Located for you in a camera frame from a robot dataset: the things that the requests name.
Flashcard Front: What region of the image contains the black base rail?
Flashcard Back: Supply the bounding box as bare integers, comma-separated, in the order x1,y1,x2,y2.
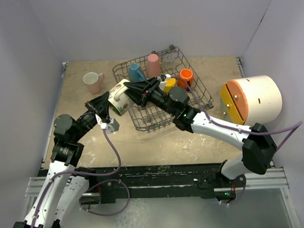
37,160,273,206

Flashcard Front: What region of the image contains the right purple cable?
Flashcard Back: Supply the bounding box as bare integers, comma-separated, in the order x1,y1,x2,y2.
169,71,304,208

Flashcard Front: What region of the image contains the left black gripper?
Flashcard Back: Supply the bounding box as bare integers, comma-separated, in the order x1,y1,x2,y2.
70,91,110,142

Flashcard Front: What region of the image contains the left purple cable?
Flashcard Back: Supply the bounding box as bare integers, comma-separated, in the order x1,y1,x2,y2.
25,128,131,228

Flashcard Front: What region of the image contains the purple cable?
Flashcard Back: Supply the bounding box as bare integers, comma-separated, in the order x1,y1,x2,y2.
25,128,131,228
169,71,304,208

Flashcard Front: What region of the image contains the white cat mug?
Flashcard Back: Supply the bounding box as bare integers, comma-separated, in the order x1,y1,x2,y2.
108,79,134,117

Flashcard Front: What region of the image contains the pink mug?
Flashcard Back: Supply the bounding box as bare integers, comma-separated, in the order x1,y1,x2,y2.
82,72,105,95

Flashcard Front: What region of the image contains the pink tumbler cup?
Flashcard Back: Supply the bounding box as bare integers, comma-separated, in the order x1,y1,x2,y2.
146,54,161,78

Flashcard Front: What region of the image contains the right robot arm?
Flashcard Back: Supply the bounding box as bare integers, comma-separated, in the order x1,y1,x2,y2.
124,78,277,187

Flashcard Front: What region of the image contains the orange and yellow lid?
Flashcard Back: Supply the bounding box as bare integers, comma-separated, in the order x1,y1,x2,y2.
220,79,249,125

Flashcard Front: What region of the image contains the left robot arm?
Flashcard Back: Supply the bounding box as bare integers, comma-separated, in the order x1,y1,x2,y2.
12,92,110,228

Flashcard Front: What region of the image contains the white cylinder container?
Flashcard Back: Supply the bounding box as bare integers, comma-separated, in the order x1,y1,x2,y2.
235,75,283,126

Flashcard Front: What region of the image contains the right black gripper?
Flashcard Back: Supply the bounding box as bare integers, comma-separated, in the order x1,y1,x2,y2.
121,77,177,119

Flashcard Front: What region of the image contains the aluminium frame rail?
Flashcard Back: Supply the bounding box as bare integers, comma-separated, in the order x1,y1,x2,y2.
24,168,289,199

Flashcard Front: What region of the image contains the orange mug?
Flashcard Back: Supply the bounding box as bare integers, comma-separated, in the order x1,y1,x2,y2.
177,68,194,89

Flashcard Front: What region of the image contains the yellow mug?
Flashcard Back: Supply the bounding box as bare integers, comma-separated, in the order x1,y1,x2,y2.
164,78,177,94

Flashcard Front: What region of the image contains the clear glass cup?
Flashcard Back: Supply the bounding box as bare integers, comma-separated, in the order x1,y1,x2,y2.
163,51,178,65

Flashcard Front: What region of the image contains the blue mug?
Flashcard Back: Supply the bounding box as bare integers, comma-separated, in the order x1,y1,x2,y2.
128,63,146,82

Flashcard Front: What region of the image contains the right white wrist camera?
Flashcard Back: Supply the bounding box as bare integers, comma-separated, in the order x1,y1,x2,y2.
157,74,171,91

